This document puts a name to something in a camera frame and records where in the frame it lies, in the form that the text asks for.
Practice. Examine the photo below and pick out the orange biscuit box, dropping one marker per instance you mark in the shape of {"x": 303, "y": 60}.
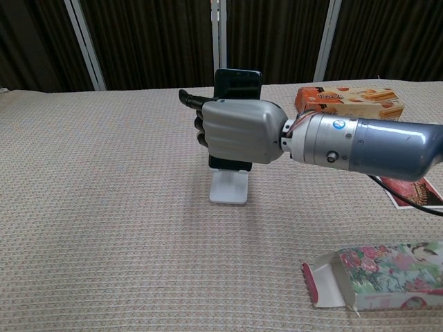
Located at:
{"x": 349, "y": 100}

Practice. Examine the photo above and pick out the black smartphone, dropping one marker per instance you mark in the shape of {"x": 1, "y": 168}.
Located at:
{"x": 238, "y": 84}

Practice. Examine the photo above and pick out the white phone stand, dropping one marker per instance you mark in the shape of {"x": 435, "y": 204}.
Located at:
{"x": 228, "y": 188}

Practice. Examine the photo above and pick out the white screen frame post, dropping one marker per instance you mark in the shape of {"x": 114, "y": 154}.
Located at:
{"x": 84, "y": 41}
{"x": 327, "y": 38}
{"x": 218, "y": 41}

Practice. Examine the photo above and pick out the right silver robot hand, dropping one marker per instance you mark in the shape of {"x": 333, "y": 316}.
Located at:
{"x": 242, "y": 129}

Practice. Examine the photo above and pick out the red picture card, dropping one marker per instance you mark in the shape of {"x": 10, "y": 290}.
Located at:
{"x": 417, "y": 192}

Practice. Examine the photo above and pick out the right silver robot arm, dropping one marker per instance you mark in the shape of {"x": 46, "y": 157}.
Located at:
{"x": 373, "y": 145}

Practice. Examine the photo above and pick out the floral open carton box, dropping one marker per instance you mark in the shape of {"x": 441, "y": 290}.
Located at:
{"x": 380, "y": 276}

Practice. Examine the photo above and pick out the dark pleated curtain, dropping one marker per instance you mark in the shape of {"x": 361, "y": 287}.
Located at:
{"x": 155, "y": 41}

